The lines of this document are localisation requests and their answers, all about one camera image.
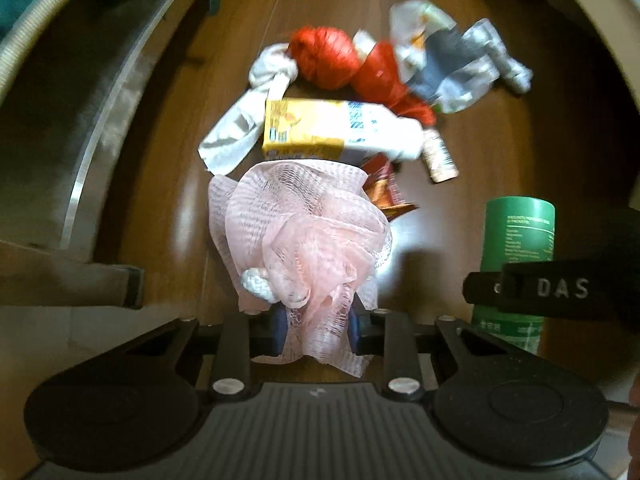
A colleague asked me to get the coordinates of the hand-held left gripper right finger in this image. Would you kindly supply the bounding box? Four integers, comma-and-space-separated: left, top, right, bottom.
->
347, 307, 518, 403

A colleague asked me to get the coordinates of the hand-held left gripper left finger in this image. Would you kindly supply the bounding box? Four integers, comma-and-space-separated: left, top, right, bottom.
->
107, 307, 291, 402

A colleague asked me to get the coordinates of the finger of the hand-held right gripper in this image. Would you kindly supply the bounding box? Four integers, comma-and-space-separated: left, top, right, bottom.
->
462, 269, 507, 307

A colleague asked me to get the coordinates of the green cylindrical can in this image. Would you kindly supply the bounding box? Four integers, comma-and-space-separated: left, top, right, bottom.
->
470, 196, 556, 357

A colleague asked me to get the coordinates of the pink mesh bath sponge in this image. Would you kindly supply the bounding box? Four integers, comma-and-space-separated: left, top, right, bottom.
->
207, 160, 394, 379

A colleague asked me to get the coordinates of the white sock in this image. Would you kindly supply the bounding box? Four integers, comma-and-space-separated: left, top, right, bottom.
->
197, 44, 302, 176

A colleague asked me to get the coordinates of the red mesh bag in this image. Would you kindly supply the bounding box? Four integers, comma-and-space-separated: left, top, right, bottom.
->
287, 26, 437, 127

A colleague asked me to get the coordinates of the small cork-coloured bottle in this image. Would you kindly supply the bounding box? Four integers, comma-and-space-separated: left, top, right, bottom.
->
421, 129, 460, 184

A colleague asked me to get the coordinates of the brown snack wrapper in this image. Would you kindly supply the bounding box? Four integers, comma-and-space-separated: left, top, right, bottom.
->
360, 154, 419, 224

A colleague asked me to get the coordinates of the yellow and white carton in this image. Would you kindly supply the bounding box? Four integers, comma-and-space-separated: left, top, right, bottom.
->
262, 97, 426, 164

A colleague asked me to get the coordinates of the grey plastic packaging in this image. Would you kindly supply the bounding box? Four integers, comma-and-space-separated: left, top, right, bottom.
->
402, 27, 501, 114

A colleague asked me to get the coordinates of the wooden furniture foot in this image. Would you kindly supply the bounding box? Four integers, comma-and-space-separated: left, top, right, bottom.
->
0, 239, 146, 311

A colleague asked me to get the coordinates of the silver foil wrapper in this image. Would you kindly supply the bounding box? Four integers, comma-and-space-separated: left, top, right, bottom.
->
462, 18, 534, 94

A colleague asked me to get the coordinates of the clear plastic wrapper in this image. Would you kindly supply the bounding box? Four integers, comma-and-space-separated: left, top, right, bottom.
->
389, 0, 459, 68

